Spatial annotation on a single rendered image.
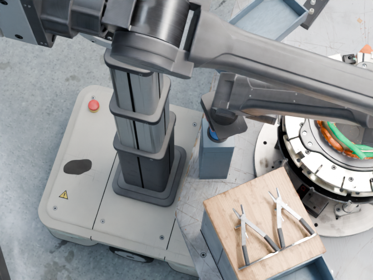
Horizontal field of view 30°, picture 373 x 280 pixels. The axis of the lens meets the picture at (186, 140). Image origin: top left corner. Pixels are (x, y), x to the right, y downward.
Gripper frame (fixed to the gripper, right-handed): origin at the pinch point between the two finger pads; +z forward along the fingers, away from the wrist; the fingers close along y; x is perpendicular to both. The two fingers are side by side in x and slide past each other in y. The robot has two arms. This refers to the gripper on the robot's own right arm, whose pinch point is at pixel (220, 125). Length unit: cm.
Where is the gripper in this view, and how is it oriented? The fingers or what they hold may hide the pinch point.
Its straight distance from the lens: 150.9
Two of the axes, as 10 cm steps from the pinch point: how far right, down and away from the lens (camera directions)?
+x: -9.3, 3.4, -1.6
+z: -0.5, 2.9, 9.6
